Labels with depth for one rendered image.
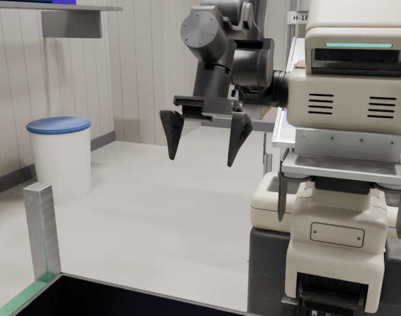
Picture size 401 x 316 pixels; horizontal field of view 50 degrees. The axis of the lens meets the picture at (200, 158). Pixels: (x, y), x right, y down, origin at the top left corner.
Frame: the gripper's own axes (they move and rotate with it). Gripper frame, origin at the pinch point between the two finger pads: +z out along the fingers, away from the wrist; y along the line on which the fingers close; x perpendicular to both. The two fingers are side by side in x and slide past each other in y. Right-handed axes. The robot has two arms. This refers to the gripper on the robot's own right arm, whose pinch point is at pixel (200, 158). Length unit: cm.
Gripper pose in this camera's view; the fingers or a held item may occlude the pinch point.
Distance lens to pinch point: 68.7
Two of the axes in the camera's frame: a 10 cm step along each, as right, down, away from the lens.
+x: 2.9, 1.7, 9.4
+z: -1.5, 9.8, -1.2
